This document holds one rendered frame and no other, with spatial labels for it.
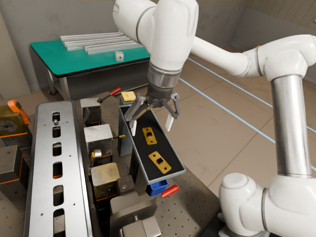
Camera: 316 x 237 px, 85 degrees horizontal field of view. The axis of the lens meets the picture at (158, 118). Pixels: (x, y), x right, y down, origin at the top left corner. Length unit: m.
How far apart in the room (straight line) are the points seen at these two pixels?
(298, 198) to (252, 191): 0.14
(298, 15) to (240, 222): 5.90
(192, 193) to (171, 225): 0.22
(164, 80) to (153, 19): 0.14
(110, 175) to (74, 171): 0.17
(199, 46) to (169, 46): 0.27
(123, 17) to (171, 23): 0.17
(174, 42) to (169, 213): 0.85
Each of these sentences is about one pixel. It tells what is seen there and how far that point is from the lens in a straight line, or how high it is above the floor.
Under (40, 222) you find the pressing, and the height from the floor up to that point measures 1.00.
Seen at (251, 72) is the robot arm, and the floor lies 1.37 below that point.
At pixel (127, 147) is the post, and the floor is 0.78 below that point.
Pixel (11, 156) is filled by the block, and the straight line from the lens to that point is 0.85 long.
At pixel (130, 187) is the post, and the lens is 0.62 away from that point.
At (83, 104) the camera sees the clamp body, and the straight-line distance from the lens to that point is 0.95.
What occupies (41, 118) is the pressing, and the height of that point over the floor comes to 1.00.
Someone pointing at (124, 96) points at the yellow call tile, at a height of 1.16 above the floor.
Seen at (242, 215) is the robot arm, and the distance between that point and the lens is 0.82.
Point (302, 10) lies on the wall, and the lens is 6.33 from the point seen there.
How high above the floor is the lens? 1.66
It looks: 42 degrees down
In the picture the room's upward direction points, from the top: 14 degrees clockwise
